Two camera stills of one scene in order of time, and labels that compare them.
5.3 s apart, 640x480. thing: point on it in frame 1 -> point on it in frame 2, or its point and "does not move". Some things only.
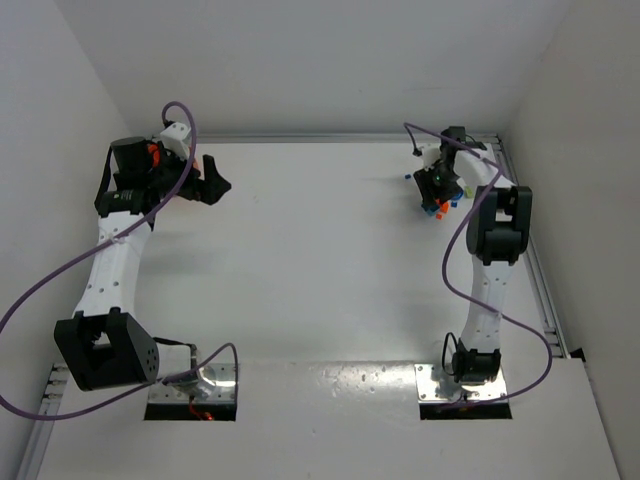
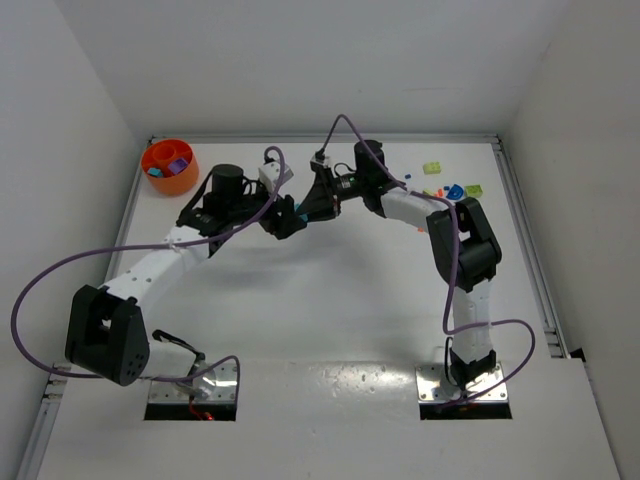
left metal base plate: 215,383 does not move
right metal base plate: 435,384 does not move
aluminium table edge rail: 534,264 does not move
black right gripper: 435,195 -> 329,190
